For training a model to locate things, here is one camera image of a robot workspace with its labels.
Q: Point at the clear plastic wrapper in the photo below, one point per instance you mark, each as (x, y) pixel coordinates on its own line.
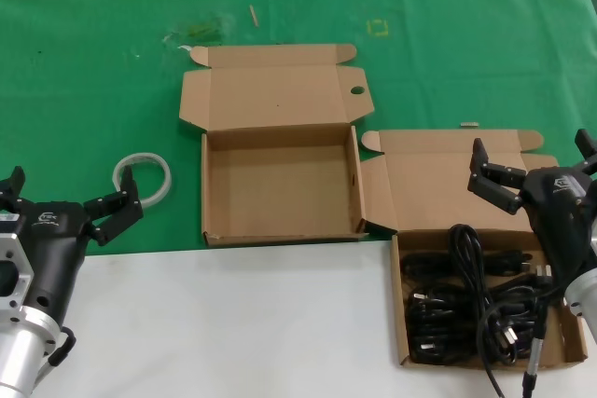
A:
(200, 30)

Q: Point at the translucent tape roll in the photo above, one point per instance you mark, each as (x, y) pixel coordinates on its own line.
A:
(164, 174)

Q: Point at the green table cloth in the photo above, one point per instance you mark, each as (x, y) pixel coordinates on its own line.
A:
(93, 90)

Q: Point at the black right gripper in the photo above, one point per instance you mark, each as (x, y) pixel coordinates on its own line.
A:
(564, 211)

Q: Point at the empty open cardboard box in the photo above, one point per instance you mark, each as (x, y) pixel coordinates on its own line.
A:
(280, 174)

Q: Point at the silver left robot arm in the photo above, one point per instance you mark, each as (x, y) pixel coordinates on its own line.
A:
(18, 356)

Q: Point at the small grey flat piece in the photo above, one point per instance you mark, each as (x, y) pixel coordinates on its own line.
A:
(469, 125)

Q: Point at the small wooden stick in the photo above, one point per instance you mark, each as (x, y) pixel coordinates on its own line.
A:
(254, 16)

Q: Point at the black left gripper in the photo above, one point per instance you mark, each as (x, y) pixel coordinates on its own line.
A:
(56, 249)

